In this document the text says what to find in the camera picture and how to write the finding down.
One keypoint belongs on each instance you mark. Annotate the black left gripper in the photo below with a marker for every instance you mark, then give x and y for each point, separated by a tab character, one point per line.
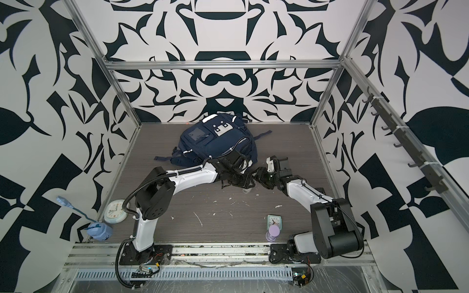
245	182

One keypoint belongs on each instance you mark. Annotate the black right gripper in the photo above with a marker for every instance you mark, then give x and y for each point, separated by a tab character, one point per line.
261	171

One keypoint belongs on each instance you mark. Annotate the navy blue school backpack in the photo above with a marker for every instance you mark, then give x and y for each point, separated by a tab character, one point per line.
214	136

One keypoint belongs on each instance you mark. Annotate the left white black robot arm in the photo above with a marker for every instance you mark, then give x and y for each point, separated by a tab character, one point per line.
151	199

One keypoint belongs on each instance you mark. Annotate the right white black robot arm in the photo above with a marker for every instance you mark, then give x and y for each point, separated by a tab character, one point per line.
334	231

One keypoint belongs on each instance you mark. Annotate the small green square clock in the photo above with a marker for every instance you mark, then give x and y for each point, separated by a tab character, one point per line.
274	220

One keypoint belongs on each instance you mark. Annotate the black remote control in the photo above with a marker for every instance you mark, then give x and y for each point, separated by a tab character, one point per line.
321	191

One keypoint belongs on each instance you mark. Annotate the purple cylindrical container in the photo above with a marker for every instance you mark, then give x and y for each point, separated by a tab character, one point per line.
272	233

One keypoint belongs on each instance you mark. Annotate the small green circuit board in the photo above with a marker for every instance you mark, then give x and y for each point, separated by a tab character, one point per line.
302	276

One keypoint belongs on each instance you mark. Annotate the round mint alarm clock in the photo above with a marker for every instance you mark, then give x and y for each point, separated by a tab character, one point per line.
114	212

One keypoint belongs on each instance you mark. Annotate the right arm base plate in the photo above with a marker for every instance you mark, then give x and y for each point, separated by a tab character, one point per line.
285	254

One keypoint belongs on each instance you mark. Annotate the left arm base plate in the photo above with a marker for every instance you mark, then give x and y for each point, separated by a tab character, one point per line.
155	254

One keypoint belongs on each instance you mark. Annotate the aluminium frame rail base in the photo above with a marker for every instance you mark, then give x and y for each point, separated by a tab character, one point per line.
219	268

